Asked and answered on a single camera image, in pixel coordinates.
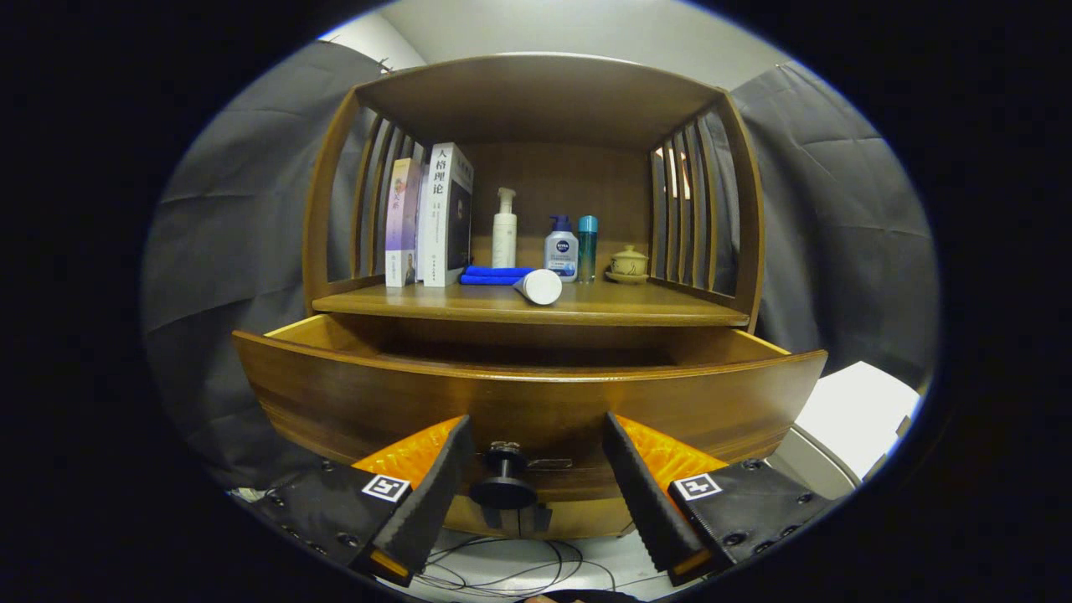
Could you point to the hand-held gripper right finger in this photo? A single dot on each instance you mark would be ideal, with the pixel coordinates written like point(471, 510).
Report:
point(645, 502)

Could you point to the white pump bottle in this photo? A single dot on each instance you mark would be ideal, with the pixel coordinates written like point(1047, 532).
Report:
point(504, 239)

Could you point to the blue folded cloth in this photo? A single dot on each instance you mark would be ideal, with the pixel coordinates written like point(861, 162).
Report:
point(490, 275)

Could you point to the wooden drawer with black knob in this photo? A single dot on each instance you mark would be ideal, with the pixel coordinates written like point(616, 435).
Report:
point(536, 402)

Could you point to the wooden countertop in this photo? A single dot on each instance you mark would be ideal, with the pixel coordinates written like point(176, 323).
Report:
point(628, 306)

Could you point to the white tube with green end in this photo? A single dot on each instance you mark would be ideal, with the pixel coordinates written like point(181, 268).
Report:
point(540, 287)

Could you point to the thick white book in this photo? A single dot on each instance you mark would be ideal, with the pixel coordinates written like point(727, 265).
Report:
point(437, 218)

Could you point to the teal slim bottle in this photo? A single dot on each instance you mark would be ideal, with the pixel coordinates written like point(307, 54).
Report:
point(588, 247)

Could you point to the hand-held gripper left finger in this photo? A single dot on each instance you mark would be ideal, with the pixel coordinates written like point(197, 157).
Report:
point(435, 494)

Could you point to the clear bottle with blue pump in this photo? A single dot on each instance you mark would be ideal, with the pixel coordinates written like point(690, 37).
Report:
point(561, 255)

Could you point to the purple book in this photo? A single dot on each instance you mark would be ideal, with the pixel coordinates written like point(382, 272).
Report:
point(402, 218)

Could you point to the wooden cabinet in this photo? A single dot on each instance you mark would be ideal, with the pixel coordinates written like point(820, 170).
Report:
point(553, 176)

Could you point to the beige lidded teacup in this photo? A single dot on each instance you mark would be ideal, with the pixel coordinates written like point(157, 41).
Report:
point(628, 264)

